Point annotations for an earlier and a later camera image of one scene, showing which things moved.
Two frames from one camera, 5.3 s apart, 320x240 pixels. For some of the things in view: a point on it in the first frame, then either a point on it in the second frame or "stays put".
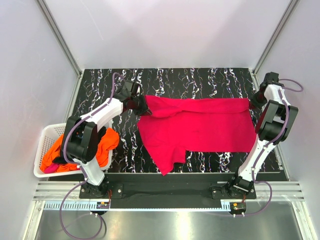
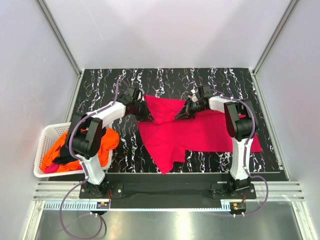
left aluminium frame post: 60,36 stays put
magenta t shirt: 177,125 stays put
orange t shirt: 110,138 stays put
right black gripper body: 257,100 → 194,107
